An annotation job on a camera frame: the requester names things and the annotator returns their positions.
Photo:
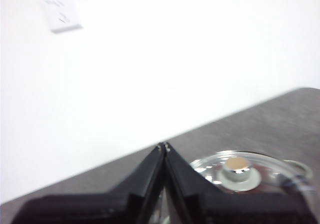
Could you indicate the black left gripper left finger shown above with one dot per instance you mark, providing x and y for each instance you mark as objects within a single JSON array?
[{"x": 100, "y": 209}]

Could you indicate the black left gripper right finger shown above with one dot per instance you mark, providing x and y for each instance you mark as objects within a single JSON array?
[{"x": 237, "y": 209}]

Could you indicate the glass lid with green knob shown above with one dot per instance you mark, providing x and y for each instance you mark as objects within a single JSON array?
[{"x": 237, "y": 169}]

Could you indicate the white wall socket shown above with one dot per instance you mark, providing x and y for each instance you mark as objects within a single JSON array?
[{"x": 62, "y": 14}]

